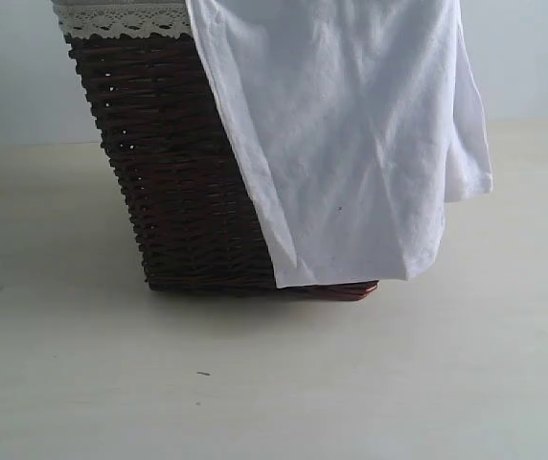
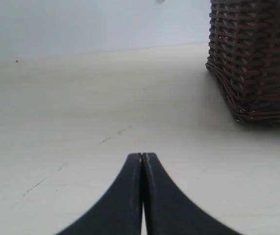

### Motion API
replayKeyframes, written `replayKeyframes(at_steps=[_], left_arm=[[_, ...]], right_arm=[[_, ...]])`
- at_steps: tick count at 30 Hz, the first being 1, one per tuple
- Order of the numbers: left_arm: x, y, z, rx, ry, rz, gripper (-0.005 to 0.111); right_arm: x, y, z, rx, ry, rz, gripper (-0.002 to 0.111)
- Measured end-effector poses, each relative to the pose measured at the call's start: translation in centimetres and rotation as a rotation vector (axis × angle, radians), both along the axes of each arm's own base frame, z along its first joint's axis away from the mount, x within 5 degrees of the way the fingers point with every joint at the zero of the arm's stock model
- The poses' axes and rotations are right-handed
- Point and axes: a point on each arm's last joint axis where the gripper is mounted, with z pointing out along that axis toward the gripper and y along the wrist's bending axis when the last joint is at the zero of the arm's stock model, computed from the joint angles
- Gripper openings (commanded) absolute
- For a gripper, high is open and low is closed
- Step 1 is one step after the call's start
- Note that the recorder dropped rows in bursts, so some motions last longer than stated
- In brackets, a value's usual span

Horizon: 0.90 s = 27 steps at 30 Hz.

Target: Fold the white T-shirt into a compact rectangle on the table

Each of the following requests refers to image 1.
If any dark brown wicker basket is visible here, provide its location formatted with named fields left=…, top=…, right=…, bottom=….
left=66, top=35, right=379, bottom=304

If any white t-shirt with red lettering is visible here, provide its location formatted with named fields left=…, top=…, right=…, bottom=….
left=187, top=1, right=492, bottom=288

